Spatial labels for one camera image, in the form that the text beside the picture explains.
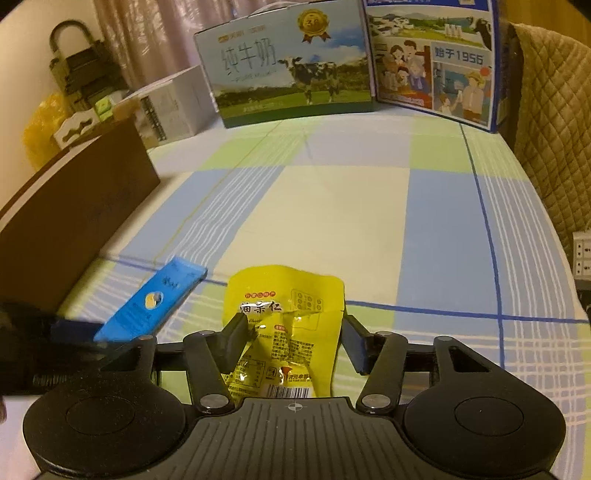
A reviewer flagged dark blue milk carton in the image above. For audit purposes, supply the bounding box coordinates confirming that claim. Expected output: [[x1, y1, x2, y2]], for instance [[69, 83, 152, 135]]
[[363, 0, 501, 132]]

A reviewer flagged white product box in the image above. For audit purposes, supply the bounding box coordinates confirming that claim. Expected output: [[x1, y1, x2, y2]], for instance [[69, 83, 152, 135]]
[[113, 65, 216, 149]]

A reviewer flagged blue sachet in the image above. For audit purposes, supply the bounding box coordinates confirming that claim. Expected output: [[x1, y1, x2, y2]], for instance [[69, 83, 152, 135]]
[[93, 257, 207, 342]]

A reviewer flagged person's left hand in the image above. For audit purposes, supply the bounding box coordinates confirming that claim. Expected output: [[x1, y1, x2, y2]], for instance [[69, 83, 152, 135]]
[[0, 396, 7, 424]]

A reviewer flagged white power strip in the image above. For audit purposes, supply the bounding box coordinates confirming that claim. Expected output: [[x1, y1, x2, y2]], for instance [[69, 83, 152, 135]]
[[572, 230, 591, 280]]

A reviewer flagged cardboard tissue carton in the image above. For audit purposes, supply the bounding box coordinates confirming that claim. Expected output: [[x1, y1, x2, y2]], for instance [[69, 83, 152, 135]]
[[53, 91, 140, 150]]

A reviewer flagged yellow plastic bag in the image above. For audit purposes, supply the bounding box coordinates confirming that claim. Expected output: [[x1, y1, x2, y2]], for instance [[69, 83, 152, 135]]
[[22, 92, 73, 172]]

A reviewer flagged light blue milk carton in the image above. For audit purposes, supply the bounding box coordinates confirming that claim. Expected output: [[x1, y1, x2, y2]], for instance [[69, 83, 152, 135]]
[[194, 1, 374, 128]]

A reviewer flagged pink curtain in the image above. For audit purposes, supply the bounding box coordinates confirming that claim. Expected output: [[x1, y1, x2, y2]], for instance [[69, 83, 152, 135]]
[[93, 0, 276, 90]]

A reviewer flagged yellow snack packet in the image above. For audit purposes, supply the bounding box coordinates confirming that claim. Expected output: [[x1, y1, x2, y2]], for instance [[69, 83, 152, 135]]
[[222, 265, 345, 402]]

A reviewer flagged checkered bed sheet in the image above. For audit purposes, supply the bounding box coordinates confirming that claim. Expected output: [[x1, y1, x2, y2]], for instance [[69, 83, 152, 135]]
[[61, 109, 590, 479]]

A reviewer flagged black folding cart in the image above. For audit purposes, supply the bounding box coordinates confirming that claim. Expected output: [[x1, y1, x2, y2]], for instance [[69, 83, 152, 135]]
[[49, 19, 128, 112]]

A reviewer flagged brown storage box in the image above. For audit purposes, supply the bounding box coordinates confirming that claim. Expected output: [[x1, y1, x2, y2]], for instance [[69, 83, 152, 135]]
[[1, 120, 160, 312]]

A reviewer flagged quilted beige chair cover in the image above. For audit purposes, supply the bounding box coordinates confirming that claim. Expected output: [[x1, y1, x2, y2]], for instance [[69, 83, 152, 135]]
[[507, 23, 590, 256]]

